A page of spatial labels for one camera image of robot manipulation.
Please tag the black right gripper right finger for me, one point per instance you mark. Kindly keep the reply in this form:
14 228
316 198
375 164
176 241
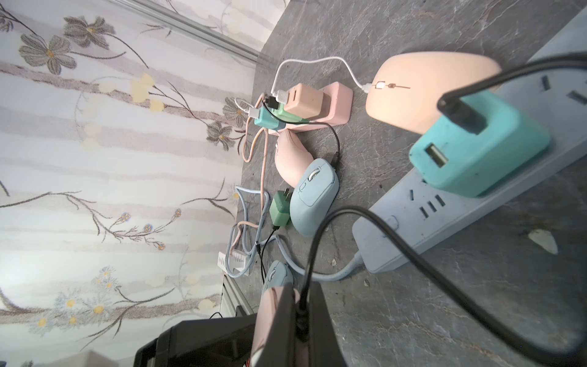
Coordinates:
323 347

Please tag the blue mouse front left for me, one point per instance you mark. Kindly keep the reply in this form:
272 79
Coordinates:
278 275

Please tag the blue power strip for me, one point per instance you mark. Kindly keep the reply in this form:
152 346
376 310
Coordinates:
423 216

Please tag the white power strip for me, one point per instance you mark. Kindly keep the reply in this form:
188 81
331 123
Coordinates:
237 262

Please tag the blue mouse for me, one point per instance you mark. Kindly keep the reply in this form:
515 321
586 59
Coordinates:
278 275
313 197

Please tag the teal USB charger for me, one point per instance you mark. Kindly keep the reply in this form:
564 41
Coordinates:
267 120

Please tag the pink mouse back right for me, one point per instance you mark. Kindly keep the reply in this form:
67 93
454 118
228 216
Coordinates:
406 88

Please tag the pink mouse front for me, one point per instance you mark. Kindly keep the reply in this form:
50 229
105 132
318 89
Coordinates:
266 314

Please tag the pink mouse near strip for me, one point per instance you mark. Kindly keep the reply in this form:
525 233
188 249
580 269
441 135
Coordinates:
291 157

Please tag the blue mouse middle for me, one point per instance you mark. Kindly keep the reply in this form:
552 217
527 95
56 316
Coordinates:
313 197

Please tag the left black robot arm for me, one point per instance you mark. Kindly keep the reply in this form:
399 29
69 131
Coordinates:
208 342

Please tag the pink power strip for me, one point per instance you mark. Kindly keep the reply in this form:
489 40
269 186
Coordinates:
337 106

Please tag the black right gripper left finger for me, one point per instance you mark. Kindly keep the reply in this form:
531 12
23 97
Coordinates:
280 348

